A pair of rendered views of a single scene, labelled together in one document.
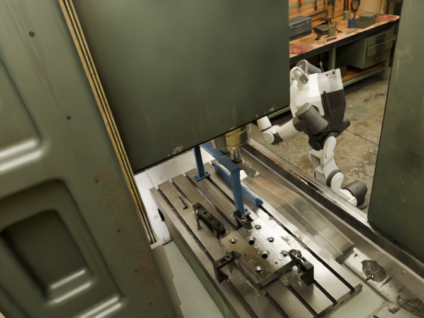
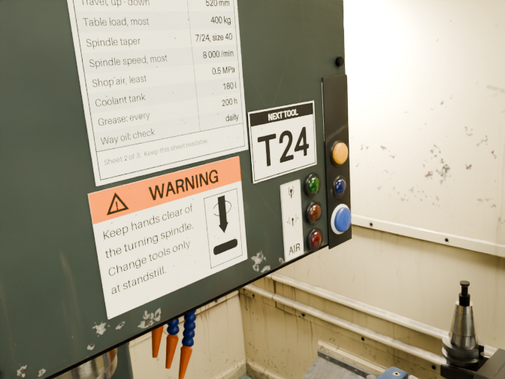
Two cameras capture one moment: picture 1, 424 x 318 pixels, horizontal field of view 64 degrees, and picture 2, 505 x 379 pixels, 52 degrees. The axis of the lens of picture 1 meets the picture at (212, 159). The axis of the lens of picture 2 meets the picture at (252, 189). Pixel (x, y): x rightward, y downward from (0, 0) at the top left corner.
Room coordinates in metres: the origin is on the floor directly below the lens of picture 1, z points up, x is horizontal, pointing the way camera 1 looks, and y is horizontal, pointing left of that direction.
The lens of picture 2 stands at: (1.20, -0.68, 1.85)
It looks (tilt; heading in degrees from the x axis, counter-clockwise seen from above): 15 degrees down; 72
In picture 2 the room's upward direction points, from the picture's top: 4 degrees counter-clockwise
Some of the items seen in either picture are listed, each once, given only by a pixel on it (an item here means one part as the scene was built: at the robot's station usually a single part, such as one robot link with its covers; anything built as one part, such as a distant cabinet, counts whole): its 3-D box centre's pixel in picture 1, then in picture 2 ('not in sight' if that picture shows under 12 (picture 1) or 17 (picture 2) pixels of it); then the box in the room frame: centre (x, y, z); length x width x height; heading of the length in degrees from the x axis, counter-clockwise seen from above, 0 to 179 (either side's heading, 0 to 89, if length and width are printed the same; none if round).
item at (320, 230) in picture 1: (282, 212); not in sight; (1.48, -0.37, 0.70); 0.90 x 0.30 x 0.16; 24
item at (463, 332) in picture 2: not in sight; (464, 322); (1.74, -0.08, 1.41); 0.04 x 0.04 x 0.07
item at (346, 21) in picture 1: (317, 47); not in sight; (4.23, -1.58, 0.71); 2.21 x 0.95 x 1.43; 113
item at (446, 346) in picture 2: not in sight; (463, 347); (1.74, -0.08, 1.37); 0.06 x 0.06 x 0.03
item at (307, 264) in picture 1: (300, 262); not in sight; (0.90, -0.29, 0.97); 0.13 x 0.03 x 0.15; 24
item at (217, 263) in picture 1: (228, 262); not in sight; (0.97, 0.01, 0.97); 0.13 x 0.03 x 0.15; 114
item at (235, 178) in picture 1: (237, 194); not in sight; (1.32, -0.10, 1.05); 0.10 x 0.05 x 0.30; 114
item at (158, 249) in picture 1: (149, 252); not in sight; (0.95, 0.32, 1.16); 0.48 x 0.05 x 0.51; 24
